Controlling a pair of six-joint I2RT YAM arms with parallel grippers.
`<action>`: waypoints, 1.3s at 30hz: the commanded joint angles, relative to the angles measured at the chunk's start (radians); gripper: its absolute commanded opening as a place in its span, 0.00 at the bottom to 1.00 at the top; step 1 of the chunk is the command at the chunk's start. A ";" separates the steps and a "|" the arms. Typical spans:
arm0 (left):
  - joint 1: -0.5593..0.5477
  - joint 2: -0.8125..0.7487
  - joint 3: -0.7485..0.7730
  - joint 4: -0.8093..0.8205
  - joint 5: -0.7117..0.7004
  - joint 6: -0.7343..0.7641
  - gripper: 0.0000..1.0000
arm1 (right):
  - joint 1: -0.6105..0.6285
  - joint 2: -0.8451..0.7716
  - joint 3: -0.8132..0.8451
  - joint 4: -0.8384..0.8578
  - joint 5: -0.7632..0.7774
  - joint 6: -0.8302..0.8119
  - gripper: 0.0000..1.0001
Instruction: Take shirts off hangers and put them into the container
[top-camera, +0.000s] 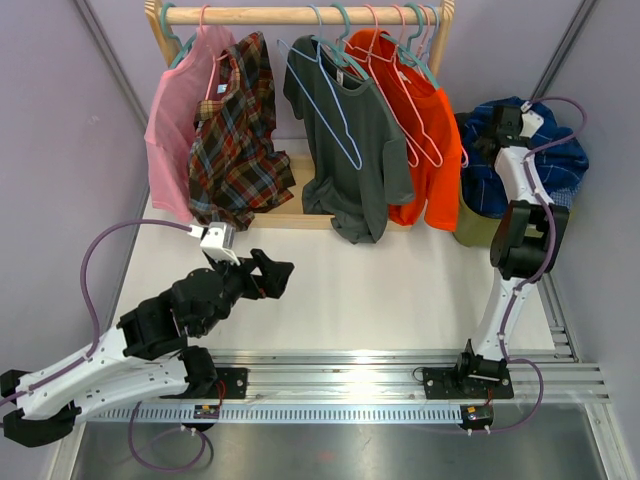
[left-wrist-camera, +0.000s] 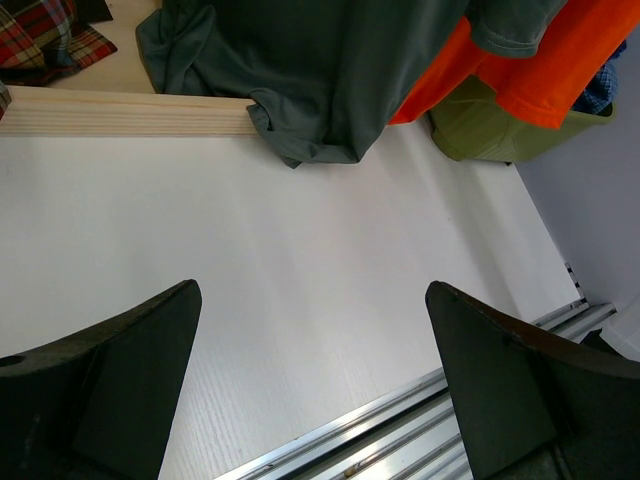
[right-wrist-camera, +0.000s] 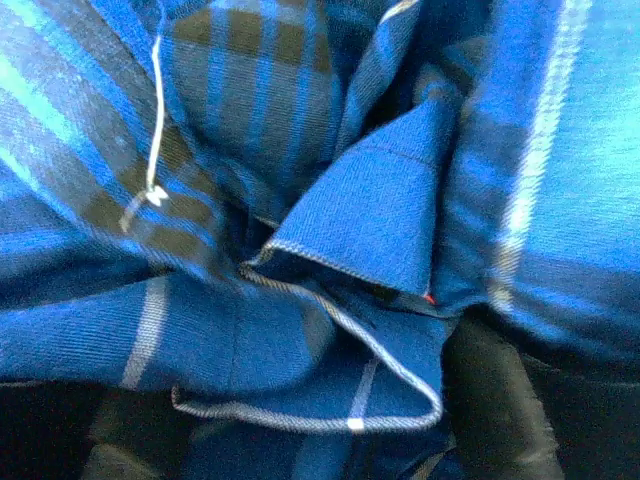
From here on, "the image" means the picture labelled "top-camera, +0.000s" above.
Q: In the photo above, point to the blue plaid shirt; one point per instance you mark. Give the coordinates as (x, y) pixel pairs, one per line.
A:
(558, 166)

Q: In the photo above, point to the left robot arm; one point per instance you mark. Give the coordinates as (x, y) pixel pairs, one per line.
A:
(146, 355)

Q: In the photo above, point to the blue hanger at rack end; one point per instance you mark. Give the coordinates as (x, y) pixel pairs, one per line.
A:
(431, 43)

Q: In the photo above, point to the blue checked shirt in basket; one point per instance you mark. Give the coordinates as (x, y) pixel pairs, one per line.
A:
(564, 197)

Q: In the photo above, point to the teal hanger with pink shirt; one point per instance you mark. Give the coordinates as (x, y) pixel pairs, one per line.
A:
(178, 49)

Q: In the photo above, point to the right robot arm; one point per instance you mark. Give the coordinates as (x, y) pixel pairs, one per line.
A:
(524, 248)

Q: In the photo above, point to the pink hanger at rack end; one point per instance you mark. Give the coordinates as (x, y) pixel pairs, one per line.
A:
(430, 22)

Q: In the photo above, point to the pink hanger with plaid shirt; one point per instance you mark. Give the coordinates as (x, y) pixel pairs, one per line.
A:
(215, 40)

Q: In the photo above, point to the wooden clothes rack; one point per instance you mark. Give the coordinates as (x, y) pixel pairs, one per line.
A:
(290, 215)

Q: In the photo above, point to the orange t-shirt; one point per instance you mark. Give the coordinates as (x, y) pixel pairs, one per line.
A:
(436, 189)

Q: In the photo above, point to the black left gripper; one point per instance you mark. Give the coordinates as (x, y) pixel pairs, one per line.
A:
(274, 275)

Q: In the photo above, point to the teal hanger with grey shirt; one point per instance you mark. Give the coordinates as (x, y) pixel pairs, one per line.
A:
(337, 48)

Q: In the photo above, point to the dark grey shirt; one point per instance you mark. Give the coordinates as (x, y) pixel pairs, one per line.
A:
(359, 152)

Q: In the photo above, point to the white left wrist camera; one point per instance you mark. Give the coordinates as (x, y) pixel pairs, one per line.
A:
(216, 241)

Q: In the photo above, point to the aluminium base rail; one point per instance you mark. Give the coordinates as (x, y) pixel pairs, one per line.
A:
(366, 387)

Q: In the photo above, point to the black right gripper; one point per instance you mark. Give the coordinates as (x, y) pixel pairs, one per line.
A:
(479, 145)

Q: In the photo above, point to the green laundry basket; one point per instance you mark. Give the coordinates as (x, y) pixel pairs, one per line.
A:
(474, 230)

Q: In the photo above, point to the pink shirt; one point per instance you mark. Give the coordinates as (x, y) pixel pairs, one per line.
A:
(170, 131)

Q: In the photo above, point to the teal hanger with orange shirt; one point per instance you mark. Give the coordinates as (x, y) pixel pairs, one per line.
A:
(418, 58)

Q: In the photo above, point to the pink empty wire hanger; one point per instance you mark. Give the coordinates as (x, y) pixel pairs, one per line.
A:
(400, 71)
(362, 46)

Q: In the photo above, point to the red brown plaid shirt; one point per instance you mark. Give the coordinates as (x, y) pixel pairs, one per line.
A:
(233, 169)

